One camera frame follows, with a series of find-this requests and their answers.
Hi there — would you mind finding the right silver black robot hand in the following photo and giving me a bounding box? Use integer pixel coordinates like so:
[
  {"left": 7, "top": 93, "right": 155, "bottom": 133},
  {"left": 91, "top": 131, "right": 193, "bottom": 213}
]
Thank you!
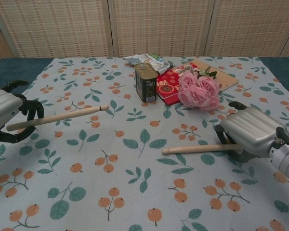
[{"left": 214, "top": 101, "right": 289, "bottom": 164}]

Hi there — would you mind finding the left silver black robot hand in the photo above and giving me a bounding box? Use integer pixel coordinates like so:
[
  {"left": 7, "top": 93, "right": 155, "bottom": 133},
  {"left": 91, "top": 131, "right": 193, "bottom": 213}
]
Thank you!
[{"left": 0, "top": 80, "right": 44, "bottom": 144}]

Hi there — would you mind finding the wooden drumstick with black band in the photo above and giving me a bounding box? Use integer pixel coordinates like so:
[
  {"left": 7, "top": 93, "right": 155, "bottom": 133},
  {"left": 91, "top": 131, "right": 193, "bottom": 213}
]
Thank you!
[{"left": 6, "top": 104, "right": 110, "bottom": 132}]

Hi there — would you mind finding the plain wooden drumstick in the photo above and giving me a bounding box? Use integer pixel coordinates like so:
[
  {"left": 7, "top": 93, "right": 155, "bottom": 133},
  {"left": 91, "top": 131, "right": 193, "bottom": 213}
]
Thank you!
[{"left": 161, "top": 144, "right": 243, "bottom": 155}]

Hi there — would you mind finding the tan wooden board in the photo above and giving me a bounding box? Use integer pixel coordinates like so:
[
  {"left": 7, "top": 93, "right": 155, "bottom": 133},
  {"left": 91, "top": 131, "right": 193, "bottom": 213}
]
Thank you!
[{"left": 189, "top": 59, "right": 239, "bottom": 93}]

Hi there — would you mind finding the pink artificial peony bouquet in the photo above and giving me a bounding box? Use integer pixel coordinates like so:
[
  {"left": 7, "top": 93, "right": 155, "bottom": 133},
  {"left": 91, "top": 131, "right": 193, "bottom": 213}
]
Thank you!
[{"left": 177, "top": 66, "right": 221, "bottom": 111}]

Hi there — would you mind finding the green rectangular tin can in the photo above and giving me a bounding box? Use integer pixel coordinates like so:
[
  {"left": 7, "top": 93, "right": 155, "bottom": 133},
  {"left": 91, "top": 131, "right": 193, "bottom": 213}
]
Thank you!
[{"left": 134, "top": 63, "right": 158, "bottom": 103}]

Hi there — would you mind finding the crumpled white green snack bag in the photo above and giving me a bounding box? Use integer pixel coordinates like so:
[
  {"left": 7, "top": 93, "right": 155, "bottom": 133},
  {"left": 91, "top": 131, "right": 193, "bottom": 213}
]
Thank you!
[{"left": 123, "top": 52, "right": 174, "bottom": 75}]

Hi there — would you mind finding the floral fruit print tablecloth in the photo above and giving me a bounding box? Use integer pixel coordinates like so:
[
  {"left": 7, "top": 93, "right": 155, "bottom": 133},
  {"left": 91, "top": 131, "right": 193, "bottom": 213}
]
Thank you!
[{"left": 0, "top": 56, "right": 289, "bottom": 231}]

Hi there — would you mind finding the woven bamboo folding screen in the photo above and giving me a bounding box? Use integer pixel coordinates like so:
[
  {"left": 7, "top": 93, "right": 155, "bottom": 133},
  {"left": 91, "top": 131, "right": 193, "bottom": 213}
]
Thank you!
[{"left": 0, "top": 0, "right": 289, "bottom": 63}]

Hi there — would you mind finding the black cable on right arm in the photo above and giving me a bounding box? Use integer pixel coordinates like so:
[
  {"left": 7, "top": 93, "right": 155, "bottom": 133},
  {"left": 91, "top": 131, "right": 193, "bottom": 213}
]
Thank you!
[{"left": 275, "top": 127, "right": 289, "bottom": 152}]

